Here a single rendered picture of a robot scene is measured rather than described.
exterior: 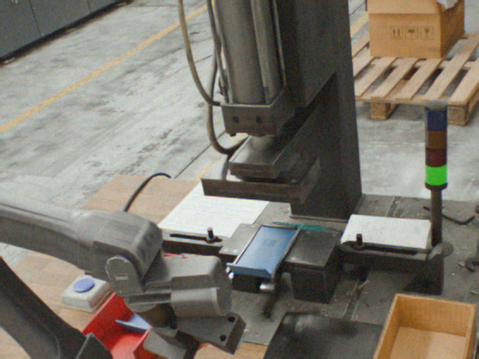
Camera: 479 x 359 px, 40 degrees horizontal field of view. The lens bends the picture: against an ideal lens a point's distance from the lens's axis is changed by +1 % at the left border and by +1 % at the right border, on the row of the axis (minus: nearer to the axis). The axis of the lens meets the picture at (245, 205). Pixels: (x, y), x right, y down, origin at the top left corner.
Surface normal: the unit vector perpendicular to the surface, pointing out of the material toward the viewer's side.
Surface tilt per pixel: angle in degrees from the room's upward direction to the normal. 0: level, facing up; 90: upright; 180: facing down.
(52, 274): 0
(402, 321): 90
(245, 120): 90
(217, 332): 28
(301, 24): 90
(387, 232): 1
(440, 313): 90
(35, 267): 0
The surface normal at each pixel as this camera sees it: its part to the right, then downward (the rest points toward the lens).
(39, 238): -0.21, 0.48
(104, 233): 0.16, -0.81
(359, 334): -0.15, -0.85
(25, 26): 0.88, 0.11
